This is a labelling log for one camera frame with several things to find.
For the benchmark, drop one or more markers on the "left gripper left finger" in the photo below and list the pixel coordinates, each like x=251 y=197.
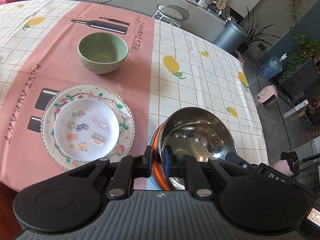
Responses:
x=128 y=169

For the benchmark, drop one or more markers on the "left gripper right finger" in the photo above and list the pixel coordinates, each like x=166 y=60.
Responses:
x=188 y=168

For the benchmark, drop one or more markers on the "orange steel bowl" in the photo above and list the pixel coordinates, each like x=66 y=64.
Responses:
x=189 y=131

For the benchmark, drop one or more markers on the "small white sticker plate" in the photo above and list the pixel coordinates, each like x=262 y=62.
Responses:
x=86 y=129

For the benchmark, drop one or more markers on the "clear glass floral plate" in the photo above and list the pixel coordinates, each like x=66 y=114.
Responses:
x=91 y=91

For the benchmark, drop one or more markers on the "green ceramic bowl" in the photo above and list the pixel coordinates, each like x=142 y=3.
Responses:
x=102 y=53

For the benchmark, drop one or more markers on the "pink space heater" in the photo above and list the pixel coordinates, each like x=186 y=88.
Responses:
x=267 y=95

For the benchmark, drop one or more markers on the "checked lemon tablecloth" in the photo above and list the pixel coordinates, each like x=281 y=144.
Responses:
x=167 y=68

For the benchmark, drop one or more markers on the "dark grey cabinet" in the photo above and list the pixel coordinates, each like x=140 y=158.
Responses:
x=303 y=85

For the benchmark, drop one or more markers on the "blue water jug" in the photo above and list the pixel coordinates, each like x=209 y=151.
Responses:
x=272 y=67

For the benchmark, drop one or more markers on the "grey round trash bin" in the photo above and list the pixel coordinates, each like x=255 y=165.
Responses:
x=231 y=37

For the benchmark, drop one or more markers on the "potted long-leaf plant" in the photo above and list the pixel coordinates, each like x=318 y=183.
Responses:
x=254 y=34

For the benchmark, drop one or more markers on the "hanging ivy plant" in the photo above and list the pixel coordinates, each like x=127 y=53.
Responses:
x=305 y=47

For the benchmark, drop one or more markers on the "small grey stool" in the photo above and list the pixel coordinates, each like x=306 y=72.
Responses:
x=173 y=14

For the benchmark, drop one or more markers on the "round paper fan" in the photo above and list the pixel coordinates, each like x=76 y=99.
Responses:
x=220 y=4

